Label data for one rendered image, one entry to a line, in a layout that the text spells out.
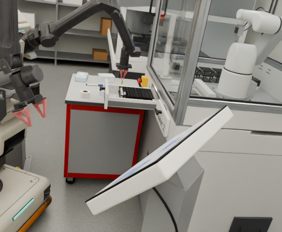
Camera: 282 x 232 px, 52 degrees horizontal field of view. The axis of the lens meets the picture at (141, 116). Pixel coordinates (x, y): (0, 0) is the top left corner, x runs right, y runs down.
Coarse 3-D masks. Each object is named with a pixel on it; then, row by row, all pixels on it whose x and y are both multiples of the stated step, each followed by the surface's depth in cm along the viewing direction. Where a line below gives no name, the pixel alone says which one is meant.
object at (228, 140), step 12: (168, 132) 155; (180, 132) 146; (228, 132) 150; (240, 132) 151; (252, 132) 156; (264, 132) 159; (276, 132) 161; (216, 144) 152; (228, 144) 154; (240, 144) 155; (252, 144) 156; (264, 144) 157; (276, 144) 158
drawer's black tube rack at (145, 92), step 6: (126, 90) 193; (132, 90) 195; (138, 90) 196; (144, 90) 199; (150, 90) 200; (126, 96) 184; (132, 96) 184; (138, 96) 186; (144, 96) 188; (150, 96) 189
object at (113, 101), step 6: (108, 84) 200; (114, 90) 202; (108, 96) 196; (114, 96) 197; (156, 96) 197; (108, 102) 180; (114, 102) 180; (120, 102) 181; (126, 102) 181; (132, 102) 182; (138, 102) 182; (144, 102) 183; (150, 102) 184; (156, 102) 184; (138, 108) 184; (144, 108) 185; (150, 108) 185
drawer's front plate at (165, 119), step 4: (160, 100) 177; (160, 104) 170; (156, 108) 180; (160, 108) 169; (164, 108) 166; (164, 112) 160; (156, 116) 178; (160, 116) 168; (164, 116) 159; (168, 116) 156; (160, 120) 167; (164, 120) 158; (168, 120) 153; (164, 124) 157; (168, 124) 154; (160, 128) 166; (164, 128) 157; (168, 128) 155; (164, 132) 156; (164, 136) 157
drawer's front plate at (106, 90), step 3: (105, 81) 195; (105, 84) 191; (105, 87) 188; (105, 90) 185; (108, 90) 180; (105, 93) 182; (108, 93) 176; (105, 96) 180; (105, 99) 177; (105, 102) 178; (105, 105) 178; (105, 108) 179
